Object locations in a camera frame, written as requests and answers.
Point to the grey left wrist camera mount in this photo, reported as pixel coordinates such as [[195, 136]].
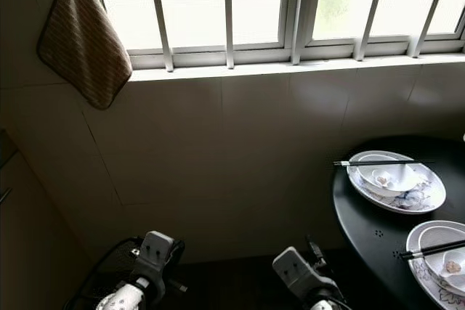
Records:
[[154, 252]]

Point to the white barred window frame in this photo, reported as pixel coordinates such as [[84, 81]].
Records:
[[203, 58]]

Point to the white ceramic bowl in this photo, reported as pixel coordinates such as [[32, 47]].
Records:
[[439, 275], [407, 178]]

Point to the black round table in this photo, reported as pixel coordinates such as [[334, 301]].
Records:
[[363, 230]]

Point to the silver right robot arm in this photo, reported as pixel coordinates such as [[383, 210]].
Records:
[[323, 304]]

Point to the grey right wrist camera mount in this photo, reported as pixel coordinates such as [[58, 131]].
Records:
[[294, 270]]

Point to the brown checked hanging cloth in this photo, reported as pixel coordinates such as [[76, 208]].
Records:
[[83, 41]]

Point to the black chopstick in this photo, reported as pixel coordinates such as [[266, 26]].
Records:
[[347, 164], [418, 255], [434, 247], [343, 160]]

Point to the floral white plate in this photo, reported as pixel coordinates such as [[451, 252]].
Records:
[[425, 200], [418, 274]]

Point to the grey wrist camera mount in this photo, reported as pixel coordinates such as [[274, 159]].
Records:
[[154, 252], [294, 270]]

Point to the beige kitchen cabinet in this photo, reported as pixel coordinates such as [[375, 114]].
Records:
[[29, 252]]

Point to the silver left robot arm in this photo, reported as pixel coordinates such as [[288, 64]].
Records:
[[127, 299]]

